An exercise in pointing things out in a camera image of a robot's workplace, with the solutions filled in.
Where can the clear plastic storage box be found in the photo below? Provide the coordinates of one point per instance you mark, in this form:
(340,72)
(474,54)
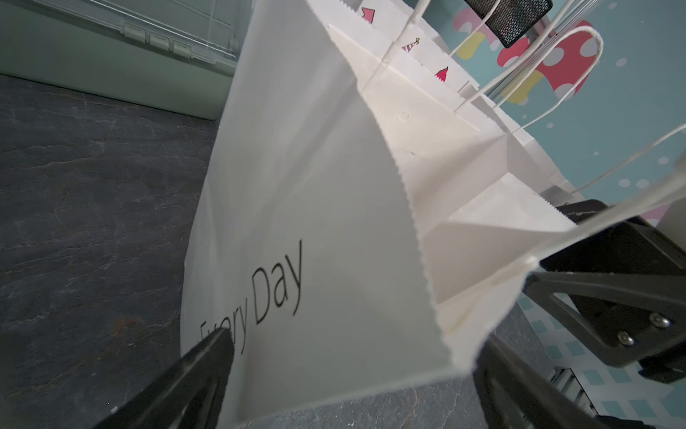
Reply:
(175,55)

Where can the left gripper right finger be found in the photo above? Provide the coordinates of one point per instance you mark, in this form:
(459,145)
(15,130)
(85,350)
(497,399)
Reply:
(512,395)

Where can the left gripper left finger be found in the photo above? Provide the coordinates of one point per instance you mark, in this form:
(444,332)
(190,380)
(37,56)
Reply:
(189,394)

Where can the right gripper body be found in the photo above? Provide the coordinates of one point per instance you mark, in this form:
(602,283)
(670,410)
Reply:
(621,293)

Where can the black wire mesh basket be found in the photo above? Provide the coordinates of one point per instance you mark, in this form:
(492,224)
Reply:
(510,19)

